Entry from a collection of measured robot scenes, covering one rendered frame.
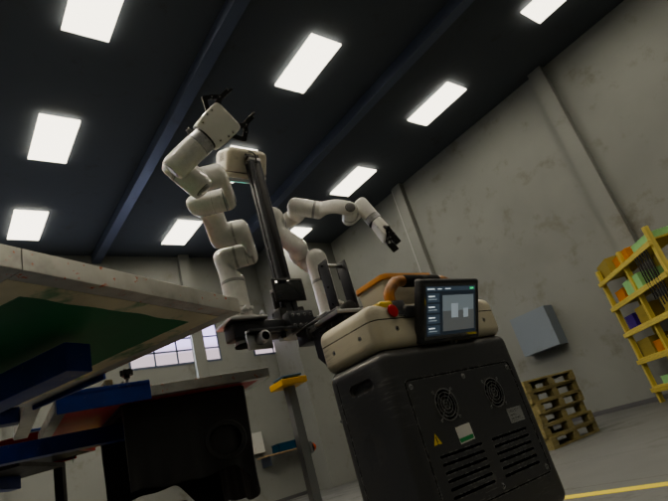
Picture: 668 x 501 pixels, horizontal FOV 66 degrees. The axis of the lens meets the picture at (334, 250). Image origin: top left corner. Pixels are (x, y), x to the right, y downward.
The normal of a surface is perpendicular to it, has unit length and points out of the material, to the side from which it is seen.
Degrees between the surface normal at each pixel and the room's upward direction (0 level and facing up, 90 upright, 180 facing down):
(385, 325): 90
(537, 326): 90
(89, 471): 90
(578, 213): 90
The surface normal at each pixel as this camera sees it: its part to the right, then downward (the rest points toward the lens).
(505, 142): -0.78, -0.03
